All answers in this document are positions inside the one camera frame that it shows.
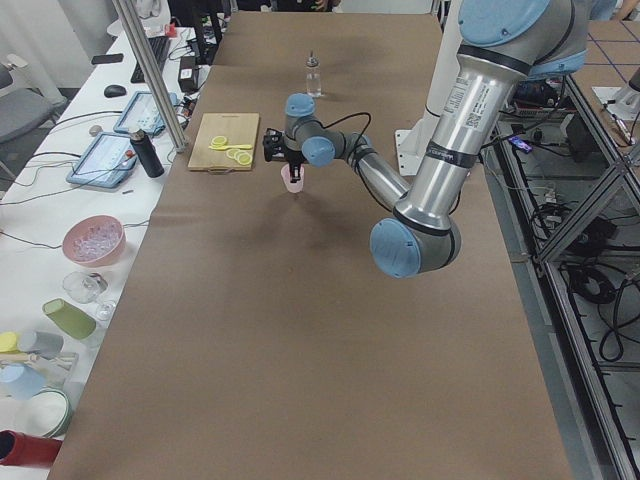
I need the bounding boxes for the grey office chair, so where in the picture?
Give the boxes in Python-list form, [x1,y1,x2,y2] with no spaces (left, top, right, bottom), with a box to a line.
[0,53,69,166]

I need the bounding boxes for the bamboo cutting board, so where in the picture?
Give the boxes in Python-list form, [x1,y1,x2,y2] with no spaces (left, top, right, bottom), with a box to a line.
[187,113,260,172]

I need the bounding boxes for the blue teach pendant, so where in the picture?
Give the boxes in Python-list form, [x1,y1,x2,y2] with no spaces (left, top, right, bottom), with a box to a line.
[113,91,165,136]
[66,132,137,189]

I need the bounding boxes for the black computer mouse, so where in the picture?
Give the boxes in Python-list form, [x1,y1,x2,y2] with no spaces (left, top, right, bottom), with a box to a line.
[103,84,127,98]

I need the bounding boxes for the black keyboard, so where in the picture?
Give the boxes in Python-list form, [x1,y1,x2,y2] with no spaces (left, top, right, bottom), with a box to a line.
[130,36,170,84]

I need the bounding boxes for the grey plastic cup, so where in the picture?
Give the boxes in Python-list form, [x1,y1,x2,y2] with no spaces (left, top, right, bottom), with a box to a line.
[17,330,64,359]

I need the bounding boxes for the yellow plastic cup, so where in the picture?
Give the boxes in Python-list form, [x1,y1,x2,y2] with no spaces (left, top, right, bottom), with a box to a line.
[0,331,20,354]

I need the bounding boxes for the green plastic cup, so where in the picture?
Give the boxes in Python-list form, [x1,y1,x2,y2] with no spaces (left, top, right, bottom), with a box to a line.
[42,298,97,340]

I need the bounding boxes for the red cylinder container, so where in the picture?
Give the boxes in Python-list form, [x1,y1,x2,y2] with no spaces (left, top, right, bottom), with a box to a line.
[1,430,63,468]

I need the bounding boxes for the pink plastic cup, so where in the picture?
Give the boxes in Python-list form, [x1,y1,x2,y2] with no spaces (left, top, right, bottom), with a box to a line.
[280,164,305,193]

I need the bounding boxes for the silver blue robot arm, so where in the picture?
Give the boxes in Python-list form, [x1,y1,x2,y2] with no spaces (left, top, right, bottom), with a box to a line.
[263,1,591,278]

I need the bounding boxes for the black power adapter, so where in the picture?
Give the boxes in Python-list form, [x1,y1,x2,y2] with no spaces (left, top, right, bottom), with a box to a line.
[178,55,199,93]

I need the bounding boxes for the white green rimmed bowl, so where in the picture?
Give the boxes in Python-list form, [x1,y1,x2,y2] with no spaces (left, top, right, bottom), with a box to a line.
[13,389,73,438]

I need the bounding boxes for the black thermos bottle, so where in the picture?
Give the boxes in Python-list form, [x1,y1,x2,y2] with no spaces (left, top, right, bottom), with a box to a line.
[129,129,164,178]

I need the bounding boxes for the light blue plastic cup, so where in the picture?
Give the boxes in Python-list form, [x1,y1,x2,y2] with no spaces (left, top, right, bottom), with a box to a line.
[1,363,46,400]

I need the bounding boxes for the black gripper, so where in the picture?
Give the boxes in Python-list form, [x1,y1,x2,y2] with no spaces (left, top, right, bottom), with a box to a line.
[262,128,304,183]

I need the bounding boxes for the aluminium frame post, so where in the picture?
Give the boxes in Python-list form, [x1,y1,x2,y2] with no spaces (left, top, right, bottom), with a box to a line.
[112,0,187,153]

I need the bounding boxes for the wine glass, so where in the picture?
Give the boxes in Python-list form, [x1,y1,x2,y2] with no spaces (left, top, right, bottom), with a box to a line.
[62,271,116,323]

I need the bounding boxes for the black smartphone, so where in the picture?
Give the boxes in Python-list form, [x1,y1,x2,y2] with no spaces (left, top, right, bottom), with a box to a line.
[91,53,124,66]

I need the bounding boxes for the yellow plastic knife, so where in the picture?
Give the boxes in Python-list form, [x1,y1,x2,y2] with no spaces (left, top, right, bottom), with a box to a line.
[208,144,253,151]

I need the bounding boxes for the pink bowl with ice cubes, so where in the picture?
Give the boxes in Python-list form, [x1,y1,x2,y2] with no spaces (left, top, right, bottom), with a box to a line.
[62,215,126,267]

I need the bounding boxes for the glass sauce bottle steel spout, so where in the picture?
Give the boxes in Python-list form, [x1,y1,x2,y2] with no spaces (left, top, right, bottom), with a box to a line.
[305,50,322,98]

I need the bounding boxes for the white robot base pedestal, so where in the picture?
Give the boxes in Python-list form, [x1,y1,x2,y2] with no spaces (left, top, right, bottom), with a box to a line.
[395,0,462,177]

